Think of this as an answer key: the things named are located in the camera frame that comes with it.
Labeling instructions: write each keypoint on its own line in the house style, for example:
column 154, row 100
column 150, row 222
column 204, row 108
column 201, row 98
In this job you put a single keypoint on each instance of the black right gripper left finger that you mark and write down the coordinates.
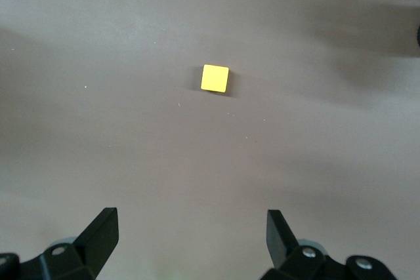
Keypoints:
column 85, row 253

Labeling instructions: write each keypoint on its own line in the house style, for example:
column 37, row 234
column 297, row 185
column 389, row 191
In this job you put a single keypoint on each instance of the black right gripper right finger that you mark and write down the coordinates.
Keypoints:
column 295, row 263

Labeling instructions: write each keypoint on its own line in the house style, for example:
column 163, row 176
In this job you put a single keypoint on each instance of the yellow block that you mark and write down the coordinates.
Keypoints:
column 215, row 78

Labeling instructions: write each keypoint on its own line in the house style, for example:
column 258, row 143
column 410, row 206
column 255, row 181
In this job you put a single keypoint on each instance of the brown paper table cover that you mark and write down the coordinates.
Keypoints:
column 131, row 129

